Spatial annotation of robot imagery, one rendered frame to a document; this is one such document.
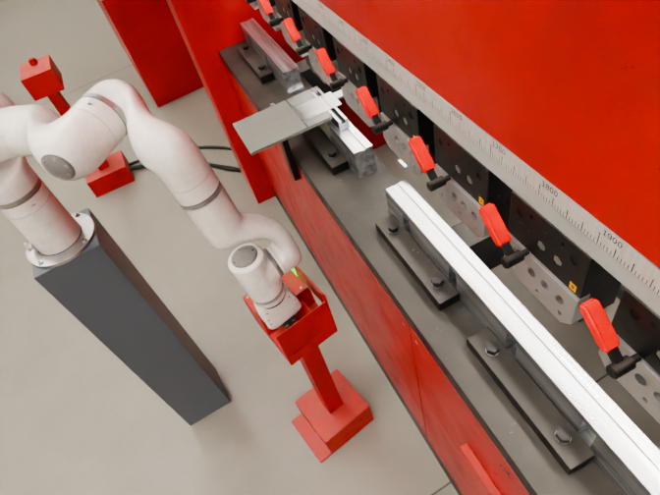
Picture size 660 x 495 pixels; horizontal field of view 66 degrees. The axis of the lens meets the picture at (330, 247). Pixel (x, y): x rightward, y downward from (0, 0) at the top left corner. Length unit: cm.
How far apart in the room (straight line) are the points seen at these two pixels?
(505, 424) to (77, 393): 197
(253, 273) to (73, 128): 44
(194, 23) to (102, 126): 136
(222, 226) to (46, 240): 58
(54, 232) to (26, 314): 165
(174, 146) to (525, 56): 58
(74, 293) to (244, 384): 92
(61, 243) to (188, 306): 117
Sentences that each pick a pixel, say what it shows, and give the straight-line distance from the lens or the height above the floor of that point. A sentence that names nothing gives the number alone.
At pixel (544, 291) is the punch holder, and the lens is 82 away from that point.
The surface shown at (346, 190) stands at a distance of 148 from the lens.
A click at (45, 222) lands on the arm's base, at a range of 145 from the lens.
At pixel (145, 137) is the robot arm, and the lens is 96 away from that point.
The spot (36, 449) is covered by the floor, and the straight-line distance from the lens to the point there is 259.
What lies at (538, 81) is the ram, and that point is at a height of 153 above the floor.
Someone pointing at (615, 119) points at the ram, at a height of 154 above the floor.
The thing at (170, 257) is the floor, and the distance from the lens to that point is 282.
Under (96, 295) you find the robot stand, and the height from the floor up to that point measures 85.
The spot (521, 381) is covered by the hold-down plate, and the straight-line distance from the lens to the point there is 108.
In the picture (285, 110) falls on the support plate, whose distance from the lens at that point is 163.
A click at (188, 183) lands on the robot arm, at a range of 97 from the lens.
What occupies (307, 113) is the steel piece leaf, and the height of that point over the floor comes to 100.
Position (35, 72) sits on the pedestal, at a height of 80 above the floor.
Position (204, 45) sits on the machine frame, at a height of 92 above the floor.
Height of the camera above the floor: 187
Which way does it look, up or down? 48 degrees down
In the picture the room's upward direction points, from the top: 17 degrees counter-clockwise
